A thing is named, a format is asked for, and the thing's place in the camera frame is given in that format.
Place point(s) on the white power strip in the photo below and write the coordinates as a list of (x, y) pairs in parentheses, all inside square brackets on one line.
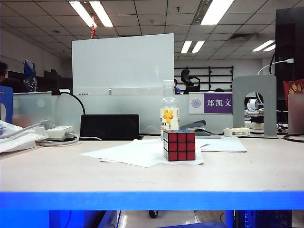
[(59, 130)]

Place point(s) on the black flat base plate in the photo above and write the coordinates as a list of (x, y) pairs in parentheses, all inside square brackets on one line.
[(141, 137)]

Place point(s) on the dark office chair back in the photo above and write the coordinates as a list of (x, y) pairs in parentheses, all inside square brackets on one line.
[(12, 85)]

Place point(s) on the red snack bag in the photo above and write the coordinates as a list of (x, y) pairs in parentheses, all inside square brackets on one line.
[(294, 86)]

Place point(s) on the plastic bag with papers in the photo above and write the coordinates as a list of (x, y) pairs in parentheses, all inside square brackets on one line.
[(16, 140)]

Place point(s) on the pink frosted panel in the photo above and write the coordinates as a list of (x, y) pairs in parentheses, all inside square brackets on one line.
[(295, 114)]

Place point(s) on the red hanging ornament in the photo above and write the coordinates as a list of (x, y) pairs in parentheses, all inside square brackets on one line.
[(93, 31)]

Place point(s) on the black shelf rack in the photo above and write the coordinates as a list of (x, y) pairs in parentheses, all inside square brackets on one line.
[(210, 78)]

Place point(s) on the blue crystal trophy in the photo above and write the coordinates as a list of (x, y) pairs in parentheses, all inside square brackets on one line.
[(29, 78)]

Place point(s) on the purple and white name sign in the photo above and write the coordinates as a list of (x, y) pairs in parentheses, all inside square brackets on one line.
[(218, 102)]

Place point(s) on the small white desk fan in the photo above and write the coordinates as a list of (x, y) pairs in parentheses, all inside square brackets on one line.
[(253, 104)]

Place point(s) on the fluorescent ceiling light panel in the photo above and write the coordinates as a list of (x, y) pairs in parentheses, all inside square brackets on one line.
[(270, 47), (186, 46), (198, 46), (101, 13), (216, 12), (263, 45), (82, 13)]

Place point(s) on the grey metal bookend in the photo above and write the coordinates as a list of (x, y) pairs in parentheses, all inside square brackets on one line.
[(237, 102)]

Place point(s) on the blue table frame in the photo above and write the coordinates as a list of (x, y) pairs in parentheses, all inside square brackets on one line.
[(152, 200)]

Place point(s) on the black caster wheel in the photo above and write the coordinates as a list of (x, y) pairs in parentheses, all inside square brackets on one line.
[(153, 214)]

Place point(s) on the grey stapler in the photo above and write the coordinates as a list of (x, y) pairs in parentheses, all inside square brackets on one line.
[(194, 124)]

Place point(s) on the Rubik's cube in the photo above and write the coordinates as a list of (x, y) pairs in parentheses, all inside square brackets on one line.
[(181, 147)]

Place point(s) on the black office chair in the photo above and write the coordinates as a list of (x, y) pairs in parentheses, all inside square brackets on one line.
[(185, 76)]

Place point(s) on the person in blue shirt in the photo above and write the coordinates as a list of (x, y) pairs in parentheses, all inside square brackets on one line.
[(177, 89)]

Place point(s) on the black rectangular box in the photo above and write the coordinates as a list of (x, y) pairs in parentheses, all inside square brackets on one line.
[(109, 126)]

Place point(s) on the white paper sheet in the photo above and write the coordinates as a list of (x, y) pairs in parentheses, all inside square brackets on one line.
[(225, 145), (133, 152)]

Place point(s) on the clear bottle with orange label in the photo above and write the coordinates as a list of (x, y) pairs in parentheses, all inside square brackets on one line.
[(169, 102)]

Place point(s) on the small white adapter box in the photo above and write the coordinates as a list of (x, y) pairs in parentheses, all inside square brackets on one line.
[(237, 131)]

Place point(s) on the frosted glass desk partition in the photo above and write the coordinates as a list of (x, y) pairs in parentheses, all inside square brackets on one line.
[(147, 107)]

